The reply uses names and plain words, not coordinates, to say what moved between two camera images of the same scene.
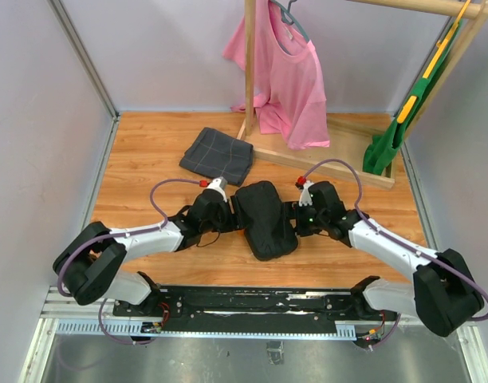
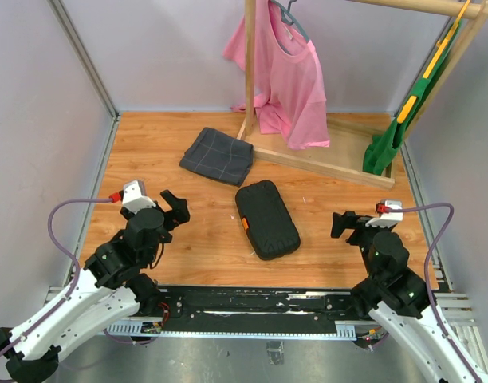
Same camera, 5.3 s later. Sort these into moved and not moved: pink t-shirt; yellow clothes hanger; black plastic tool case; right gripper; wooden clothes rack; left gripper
Moved: left gripper; right gripper
Not moved: wooden clothes rack; black plastic tool case; pink t-shirt; yellow clothes hanger
